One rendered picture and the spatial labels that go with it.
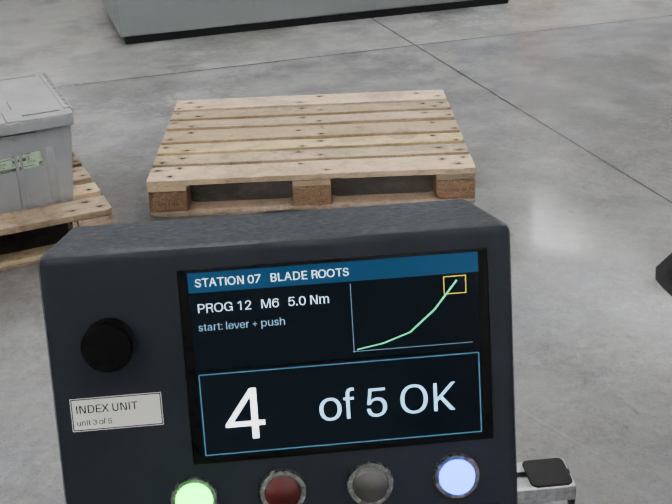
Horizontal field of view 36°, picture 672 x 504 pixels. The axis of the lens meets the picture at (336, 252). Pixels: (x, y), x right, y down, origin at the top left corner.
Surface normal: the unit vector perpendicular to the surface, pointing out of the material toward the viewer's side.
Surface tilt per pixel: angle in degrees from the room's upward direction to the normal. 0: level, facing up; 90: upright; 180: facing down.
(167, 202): 92
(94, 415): 75
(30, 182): 95
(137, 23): 90
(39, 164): 95
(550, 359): 0
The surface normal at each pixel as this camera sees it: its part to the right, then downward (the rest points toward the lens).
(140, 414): 0.08, 0.18
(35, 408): -0.04, -0.90
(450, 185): 0.02, 0.39
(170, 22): 0.30, 0.40
